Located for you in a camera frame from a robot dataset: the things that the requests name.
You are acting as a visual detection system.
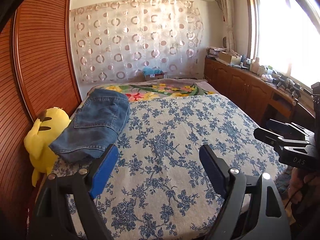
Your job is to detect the sheer circle pattern curtain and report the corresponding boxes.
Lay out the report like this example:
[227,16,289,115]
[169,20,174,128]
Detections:
[70,0,203,83]

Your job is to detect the right hand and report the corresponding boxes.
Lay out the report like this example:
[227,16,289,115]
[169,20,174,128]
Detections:
[287,167,320,208]

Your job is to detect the cardboard box on cabinet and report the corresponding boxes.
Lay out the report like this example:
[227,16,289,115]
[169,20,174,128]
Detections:
[218,51,241,65]

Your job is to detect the box with teal cloth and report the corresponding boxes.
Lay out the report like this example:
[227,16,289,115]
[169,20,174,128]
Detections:
[143,67,164,81]

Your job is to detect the wooden slatted wardrobe doors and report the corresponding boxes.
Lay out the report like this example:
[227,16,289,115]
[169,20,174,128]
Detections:
[1,0,81,239]

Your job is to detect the white bottle on cabinet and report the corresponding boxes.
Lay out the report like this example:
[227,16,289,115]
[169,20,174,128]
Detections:
[250,57,260,74]

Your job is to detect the blue floral white bedspread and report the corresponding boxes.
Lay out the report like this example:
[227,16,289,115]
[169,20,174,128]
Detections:
[94,94,286,239]

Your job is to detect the blue denim jeans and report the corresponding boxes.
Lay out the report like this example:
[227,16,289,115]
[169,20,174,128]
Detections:
[49,88,130,163]

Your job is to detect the wooden low cabinet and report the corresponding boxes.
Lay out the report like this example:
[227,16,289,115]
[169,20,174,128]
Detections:
[204,57,315,131]

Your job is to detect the yellow plush toy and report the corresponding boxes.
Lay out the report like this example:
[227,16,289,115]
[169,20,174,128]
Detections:
[24,107,71,186]

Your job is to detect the bright window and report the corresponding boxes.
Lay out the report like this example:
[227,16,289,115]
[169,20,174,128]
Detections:
[247,0,319,87]

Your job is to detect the colourful floral blanket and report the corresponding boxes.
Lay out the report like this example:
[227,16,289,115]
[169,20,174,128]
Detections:
[87,79,218,102]

